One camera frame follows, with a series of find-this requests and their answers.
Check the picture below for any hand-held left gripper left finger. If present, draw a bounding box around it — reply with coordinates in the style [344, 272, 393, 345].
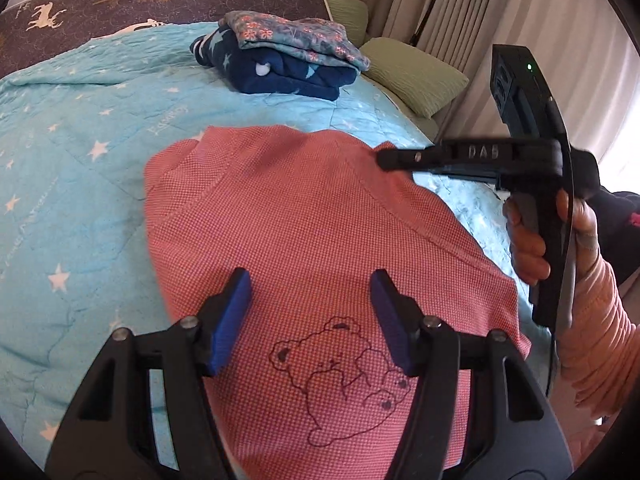
[44, 267, 252, 480]

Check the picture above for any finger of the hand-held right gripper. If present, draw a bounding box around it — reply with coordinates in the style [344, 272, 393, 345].
[376, 140, 507, 187]

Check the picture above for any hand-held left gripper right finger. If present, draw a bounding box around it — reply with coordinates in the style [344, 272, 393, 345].
[369, 269, 573, 480]

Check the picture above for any pink knit sweater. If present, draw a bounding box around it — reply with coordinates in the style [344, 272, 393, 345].
[144, 125, 532, 480]

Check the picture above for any person's right hand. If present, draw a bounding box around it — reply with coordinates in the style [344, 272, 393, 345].
[502, 195, 601, 286]

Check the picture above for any large green pillow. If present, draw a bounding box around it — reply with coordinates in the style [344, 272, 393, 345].
[359, 36, 471, 118]

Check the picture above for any beige curtain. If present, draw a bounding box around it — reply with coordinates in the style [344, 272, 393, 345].
[370, 0, 640, 196]

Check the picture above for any small green pillow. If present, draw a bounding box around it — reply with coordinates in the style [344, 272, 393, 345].
[322, 0, 370, 46]

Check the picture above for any navy star fleece blanket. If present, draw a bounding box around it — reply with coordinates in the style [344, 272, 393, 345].
[189, 25, 360, 102]

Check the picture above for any folded floral cloth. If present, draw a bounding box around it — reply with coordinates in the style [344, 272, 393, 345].
[218, 10, 372, 72]

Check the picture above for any light blue star quilt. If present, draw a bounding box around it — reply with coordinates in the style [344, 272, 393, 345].
[0, 21, 538, 461]

